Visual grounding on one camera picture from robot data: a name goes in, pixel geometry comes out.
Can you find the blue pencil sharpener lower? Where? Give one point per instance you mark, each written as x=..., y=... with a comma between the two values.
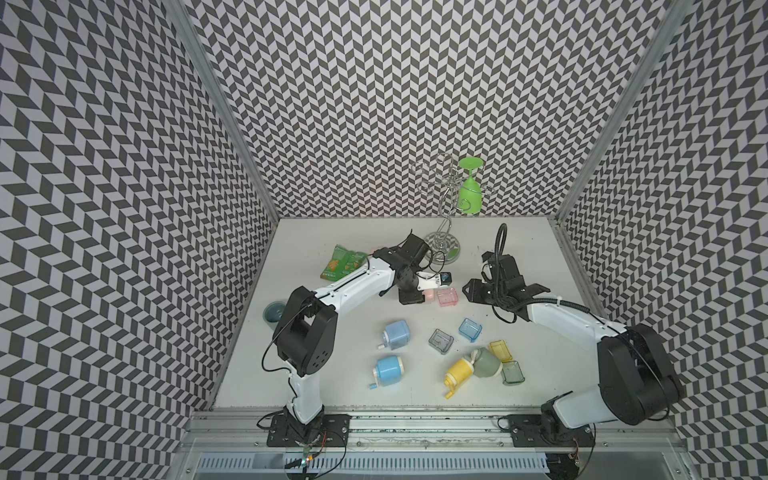
x=387, y=371

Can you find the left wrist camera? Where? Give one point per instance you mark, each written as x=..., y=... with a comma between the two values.
x=438, y=279

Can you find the blue pencil sharpener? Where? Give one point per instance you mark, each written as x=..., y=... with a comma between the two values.
x=387, y=371
x=395, y=335

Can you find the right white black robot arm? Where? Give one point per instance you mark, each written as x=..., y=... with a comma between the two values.
x=636, y=380

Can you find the mint green pencil sharpener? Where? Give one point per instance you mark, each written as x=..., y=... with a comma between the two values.
x=452, y=255

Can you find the sage green pencil sharpener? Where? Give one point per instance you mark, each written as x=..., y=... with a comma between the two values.
x=485, y=364

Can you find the clear dark green tray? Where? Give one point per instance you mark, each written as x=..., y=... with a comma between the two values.
x=512, y=373

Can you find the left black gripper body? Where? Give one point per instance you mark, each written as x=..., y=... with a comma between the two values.
x=408, y=290

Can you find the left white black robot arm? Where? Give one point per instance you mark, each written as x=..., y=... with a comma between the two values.
x=305, y=335

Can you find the clear blue tray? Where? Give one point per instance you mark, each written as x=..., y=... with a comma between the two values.
x=470, y=330

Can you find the aluminium front rail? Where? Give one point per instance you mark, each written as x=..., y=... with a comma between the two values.
x=425, y=429

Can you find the clear grey tray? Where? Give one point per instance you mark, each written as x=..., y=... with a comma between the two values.
x=441, y=341

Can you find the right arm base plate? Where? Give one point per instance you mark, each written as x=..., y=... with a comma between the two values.
x=543, y=430

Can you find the metal wire cup rack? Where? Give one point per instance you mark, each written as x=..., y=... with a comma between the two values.
x=445, y=177

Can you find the clear yellow tray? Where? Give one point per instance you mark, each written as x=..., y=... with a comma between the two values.
x=500, y=350

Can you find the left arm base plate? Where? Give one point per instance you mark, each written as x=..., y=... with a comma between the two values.
x=285, y=430

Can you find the blue pencil sharpener upper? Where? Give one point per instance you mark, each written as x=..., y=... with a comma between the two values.
x=395, y=335

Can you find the teal ceramic cup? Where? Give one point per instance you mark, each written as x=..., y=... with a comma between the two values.
x=273, y=312

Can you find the green plastic wine glass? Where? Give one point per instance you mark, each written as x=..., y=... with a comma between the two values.
x=470, y=196

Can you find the clear pink tray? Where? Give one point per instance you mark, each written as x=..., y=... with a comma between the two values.
x=447, y=297

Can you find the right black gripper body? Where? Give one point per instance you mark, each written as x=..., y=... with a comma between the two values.
x=486, y=291

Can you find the green snack bag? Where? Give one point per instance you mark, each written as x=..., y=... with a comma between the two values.
x=343, y=262

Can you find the yellow pencil sharpener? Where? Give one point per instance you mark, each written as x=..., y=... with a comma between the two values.
x=458, y=374

